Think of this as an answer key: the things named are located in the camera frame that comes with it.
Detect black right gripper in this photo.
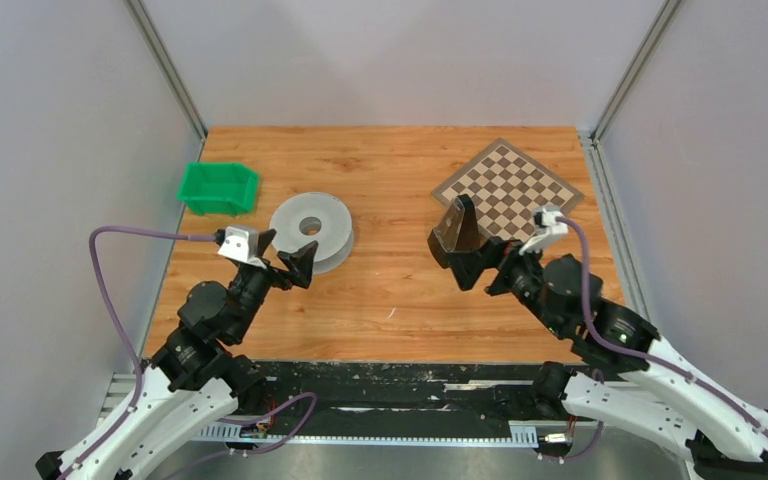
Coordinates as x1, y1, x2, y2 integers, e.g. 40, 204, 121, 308
441, 234, 563, 336

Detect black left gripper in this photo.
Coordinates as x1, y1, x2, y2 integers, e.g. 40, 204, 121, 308
229, 229, 319, 341

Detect grey cable spool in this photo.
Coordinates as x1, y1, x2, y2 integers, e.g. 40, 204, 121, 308
269, 192, 355, 275

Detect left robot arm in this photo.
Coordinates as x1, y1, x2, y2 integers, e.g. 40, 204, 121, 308
35, 225, 319, 479

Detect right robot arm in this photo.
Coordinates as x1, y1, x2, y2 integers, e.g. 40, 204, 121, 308
431, 237, 768, 479

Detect black metronome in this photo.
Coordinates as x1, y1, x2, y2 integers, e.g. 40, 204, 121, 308
427, 194, 483, 269

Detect green plastic bin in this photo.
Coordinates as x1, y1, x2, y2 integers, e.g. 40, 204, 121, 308
176, 162, 260, 216

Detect wooden chessboard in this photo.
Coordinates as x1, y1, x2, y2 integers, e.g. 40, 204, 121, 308
432, 138, 584, 240

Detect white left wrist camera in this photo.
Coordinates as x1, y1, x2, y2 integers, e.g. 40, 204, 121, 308
218, 225, 264, 265

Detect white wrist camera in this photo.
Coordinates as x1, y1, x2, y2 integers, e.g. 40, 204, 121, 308
519, 205, 568, 255
218, 225, 264, 265

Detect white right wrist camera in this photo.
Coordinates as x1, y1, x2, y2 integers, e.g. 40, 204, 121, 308
519, 205, 568, 255

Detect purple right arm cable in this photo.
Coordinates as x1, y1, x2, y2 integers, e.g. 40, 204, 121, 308
556, 217, 768, 480

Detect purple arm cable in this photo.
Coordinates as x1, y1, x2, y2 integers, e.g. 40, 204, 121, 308
55, 225, 320, 480
556, 217, 768, 480

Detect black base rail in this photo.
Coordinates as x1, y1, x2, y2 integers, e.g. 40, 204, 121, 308
236, 361, 570, 439

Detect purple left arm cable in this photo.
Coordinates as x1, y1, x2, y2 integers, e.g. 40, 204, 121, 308
55, 225, 320, 480

